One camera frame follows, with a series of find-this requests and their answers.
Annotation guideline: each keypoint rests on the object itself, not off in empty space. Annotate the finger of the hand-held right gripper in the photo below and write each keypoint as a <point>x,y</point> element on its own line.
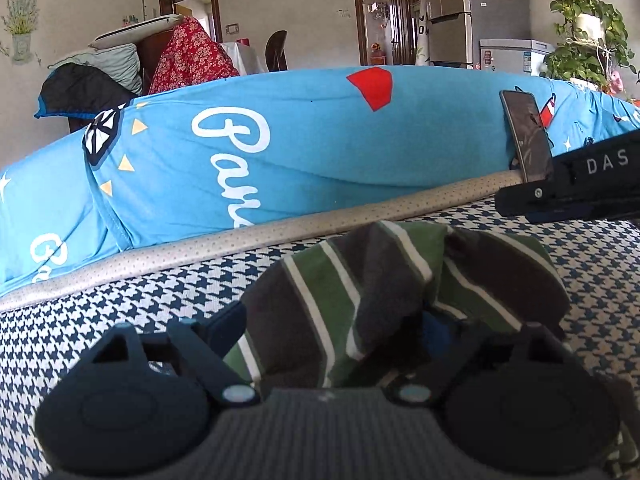
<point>522,200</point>

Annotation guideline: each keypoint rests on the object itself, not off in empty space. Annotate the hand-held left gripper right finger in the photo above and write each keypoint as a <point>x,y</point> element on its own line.
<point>439,334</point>

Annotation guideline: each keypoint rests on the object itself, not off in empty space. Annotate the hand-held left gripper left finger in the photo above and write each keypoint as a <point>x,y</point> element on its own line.
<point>227,329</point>

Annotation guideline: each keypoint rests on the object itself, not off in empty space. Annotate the green brown striped shirt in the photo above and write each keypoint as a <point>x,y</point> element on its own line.
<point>350,285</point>

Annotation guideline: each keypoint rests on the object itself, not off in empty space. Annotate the black smartphone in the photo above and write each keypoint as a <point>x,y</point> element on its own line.
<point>527,135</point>

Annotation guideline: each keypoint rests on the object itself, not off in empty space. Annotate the pink plush toy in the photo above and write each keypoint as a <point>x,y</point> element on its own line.
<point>616,82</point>

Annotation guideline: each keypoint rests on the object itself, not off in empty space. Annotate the green potted plant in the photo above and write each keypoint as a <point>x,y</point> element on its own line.
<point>570,62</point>

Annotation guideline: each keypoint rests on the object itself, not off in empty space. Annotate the houndstooth sofa seat mat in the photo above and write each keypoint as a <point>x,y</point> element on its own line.
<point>100,310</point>

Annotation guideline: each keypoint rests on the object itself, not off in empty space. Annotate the white chest freezer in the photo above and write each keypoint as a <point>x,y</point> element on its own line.
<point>505,57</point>

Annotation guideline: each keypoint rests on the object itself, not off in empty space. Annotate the blue printed sofa cover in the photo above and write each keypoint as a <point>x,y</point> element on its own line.
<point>300,160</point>

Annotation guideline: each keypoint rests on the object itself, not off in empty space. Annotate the silver refrigerator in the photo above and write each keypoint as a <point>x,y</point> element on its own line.
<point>500,15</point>

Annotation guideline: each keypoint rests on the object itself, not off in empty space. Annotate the white black printed banner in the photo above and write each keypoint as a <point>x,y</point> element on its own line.
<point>423,30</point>

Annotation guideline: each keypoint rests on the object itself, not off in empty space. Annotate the table with white cloth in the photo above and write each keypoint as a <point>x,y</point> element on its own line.
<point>247,60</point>

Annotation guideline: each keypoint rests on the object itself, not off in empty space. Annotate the red floral cloth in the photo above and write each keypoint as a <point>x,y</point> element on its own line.
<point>190,60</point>

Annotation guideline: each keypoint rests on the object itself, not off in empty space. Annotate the dark wooden chair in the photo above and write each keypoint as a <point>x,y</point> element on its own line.
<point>276,50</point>

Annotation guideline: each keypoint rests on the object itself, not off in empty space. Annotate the black jacket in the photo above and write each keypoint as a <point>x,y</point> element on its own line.
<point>75,90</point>

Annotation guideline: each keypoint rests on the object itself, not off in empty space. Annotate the grey-green pillow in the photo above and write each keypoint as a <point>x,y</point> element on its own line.
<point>115,62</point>

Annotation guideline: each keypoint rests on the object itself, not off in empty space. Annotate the wide wooden door frame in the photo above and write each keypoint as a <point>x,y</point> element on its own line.
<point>356,10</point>

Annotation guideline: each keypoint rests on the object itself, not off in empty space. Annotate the narrow wooden door frame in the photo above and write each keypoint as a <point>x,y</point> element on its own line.
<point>215,10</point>

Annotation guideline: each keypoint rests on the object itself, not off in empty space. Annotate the pink flower wall sticker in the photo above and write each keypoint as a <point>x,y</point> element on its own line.
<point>130,20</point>

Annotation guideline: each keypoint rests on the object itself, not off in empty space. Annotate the lavender pot wall sticker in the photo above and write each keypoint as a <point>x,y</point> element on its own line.
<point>20,25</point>

